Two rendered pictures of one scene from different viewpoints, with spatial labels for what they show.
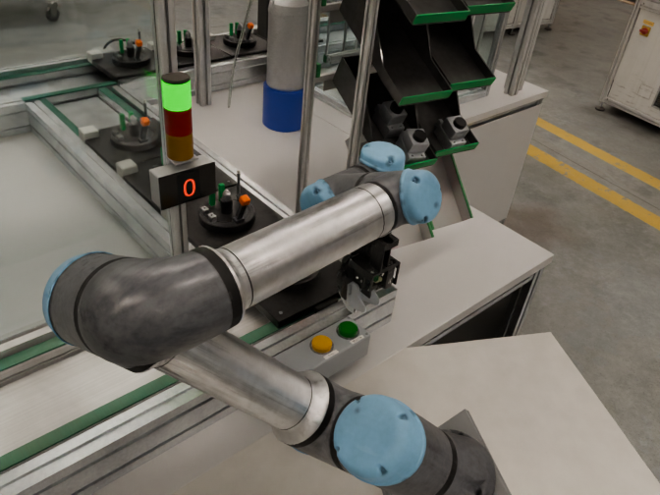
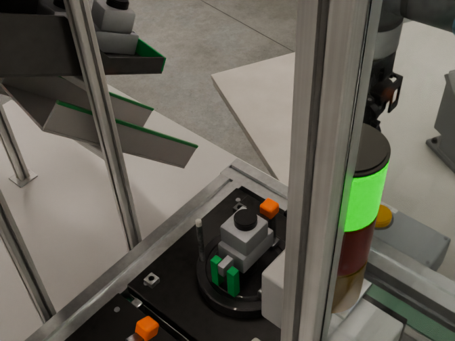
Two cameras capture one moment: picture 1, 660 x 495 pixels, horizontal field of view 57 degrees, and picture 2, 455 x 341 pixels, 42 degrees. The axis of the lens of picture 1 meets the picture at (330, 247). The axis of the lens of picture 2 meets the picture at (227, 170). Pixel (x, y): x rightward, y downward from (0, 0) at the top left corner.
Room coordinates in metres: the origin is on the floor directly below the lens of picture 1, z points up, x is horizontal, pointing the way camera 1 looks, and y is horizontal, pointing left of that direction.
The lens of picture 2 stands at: (1.11, 0.57, 1.67)
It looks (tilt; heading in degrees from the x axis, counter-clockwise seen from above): 45 degrees down; 268
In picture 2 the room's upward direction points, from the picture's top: 3 degrees counter-clockwise
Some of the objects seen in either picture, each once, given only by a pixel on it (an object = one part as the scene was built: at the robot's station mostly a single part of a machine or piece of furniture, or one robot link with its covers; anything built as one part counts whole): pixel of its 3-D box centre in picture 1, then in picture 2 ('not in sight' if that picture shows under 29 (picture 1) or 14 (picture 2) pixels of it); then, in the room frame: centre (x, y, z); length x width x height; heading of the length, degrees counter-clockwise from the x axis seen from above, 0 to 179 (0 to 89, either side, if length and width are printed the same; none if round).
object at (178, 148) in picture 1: (180, 143); not in sight; (1.02, 0.30, 1.29); 0.05 x 0.05 x 0.05
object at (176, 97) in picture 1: (176, 92); not in sight; (1.02, 0.30, 1.39); 0.05 x 0.05 x 0.05
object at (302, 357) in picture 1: (320, 356); not in sight; (0.86, -0.01, 0.93); 0.21 x 0.07 x 0.06; 135
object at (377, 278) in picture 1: (370, 256); not in sight; (0.89, -0.07, 1.17); 0.09 x 0.08 x 0.12; 45
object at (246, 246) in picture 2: not in sight; (240, 239); (1.08, 0.09, 1.06); 0.08 x 0.04 x 0.07; 45
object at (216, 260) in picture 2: not in sight; (217, 270); (1.11, 0.11, 1.01); 0.01 x 0.01 x 0.05; 45
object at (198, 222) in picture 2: not in sight; (200, 240); (1.13, 0.07, 1.03); 0.01 x 0.01 x 0.08
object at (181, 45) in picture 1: (188, 40); not in sight; (2.39, 0.65, 1.01); 0.24 x 0.24 x 0.13; 45
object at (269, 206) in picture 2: not in sight; (265, 225); (1.04, 0.06, 1.04); 0.04 x 0.02 x 0.08; 45
